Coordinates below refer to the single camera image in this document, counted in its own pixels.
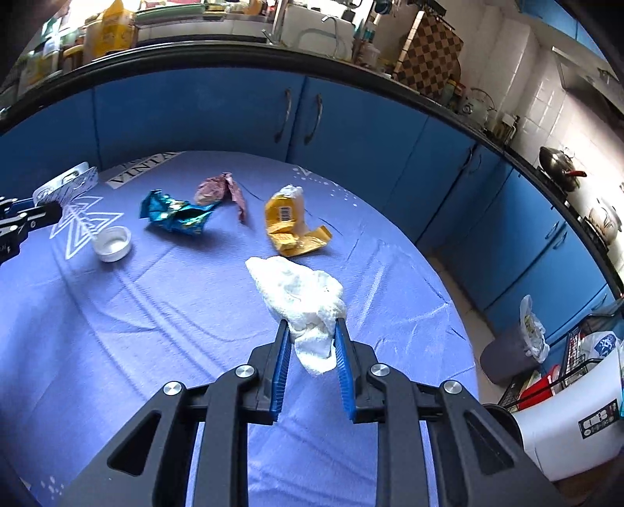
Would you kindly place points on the white bottle cap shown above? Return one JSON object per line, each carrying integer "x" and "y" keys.
{"x": 112, "y": 243}

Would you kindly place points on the grey bin with plastic bag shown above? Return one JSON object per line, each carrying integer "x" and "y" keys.
{"x": 507, "y": 356}

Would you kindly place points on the blue wall cabinets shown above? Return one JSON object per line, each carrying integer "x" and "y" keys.
{"x": 560, "y": 19}

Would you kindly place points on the yellow detergent bottle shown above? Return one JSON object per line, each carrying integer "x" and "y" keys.
{"x": 114, "y": 34}

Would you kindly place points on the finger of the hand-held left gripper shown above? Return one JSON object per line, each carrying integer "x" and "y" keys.
{"x": 44, "y": 214}
{"x": 7, "y": 204}

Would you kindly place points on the steel range hood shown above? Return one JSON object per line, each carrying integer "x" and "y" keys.
{"x": 580, "y": 73}

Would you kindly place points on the black metal shelf rack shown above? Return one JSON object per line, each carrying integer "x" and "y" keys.
{"x": 573, "y": 351}

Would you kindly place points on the black round waste bin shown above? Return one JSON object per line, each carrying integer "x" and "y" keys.
{"x": 504, "y": 418}

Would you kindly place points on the yellow snack wrapper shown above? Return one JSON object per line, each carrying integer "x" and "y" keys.
{"x": 285, "y": 219}

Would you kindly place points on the blue kitchen base cabinets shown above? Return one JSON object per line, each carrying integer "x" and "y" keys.
{"x": 195, "y": 112}

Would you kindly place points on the white washing machine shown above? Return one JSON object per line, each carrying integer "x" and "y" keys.
{"x": 551, "y": 438}

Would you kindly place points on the teal foil wrapper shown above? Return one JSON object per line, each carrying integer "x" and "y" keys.
{"x": 175, "y": 214}

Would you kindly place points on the clear plastic packaging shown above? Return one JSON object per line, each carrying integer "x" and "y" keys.
{"x": 73, "y": 183}

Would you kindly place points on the blue printed tablecloth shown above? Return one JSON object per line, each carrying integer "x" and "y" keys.
{"x": 170, "y": 317}

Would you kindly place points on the white plastic tub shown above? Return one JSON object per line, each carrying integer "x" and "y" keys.
{"x": 312, "y": 29}

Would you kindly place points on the black wok with lid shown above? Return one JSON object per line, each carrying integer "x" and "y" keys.
{"x": 558, "y": 168}

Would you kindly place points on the pale green kettle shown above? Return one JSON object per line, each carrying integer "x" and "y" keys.
{"x": 475, "y": 107}

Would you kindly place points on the white ceramic pot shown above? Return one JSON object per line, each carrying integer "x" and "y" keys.
{"x": 604, "y": 219}

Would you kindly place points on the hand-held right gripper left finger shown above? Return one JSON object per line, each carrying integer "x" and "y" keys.
{"x": 282, "y": 370}

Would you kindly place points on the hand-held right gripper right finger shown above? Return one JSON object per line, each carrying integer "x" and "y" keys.
{"x": 343, "y": 370}

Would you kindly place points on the maroon foil wrapper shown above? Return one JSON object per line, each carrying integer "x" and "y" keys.
{"x": 212, "y": 190}

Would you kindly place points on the white tissue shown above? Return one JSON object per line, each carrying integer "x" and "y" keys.
{"x": 292, "y": 287}

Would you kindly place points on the checkered wooden cutting board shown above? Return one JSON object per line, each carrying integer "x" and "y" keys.
{"x": 429, "y": 53}

